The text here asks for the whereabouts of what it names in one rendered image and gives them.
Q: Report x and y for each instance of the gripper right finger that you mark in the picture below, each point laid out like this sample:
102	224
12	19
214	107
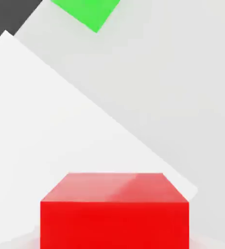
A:
196	244

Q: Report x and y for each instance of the small green cube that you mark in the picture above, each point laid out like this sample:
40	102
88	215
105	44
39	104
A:
89	11

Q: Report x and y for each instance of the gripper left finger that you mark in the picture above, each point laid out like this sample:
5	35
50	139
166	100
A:
24	241

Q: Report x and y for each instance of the small red cube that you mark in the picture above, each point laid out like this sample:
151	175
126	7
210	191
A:
114	223

